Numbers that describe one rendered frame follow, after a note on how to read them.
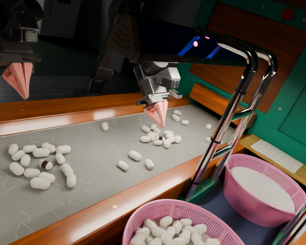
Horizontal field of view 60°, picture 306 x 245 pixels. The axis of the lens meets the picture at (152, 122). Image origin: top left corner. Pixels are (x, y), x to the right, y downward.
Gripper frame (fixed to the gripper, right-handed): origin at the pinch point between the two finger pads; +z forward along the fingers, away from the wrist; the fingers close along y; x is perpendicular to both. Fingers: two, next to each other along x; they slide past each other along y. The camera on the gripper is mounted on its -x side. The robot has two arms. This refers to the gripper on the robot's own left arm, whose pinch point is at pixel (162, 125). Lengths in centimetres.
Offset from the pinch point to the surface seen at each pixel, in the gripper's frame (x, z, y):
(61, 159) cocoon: 6.6, 1.3, -31.4
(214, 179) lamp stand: -6.0, 20.8, 8.0
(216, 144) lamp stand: -19.0, 9.8, -6.7
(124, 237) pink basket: -10.8, 19.2, -33.9
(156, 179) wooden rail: -5.0, 13.4, -15.2
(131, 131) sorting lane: 11.6, -1.7, -2.0
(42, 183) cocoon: 2.7, 5.3, -38.9
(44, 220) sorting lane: -0.6, 11.9, -41.9
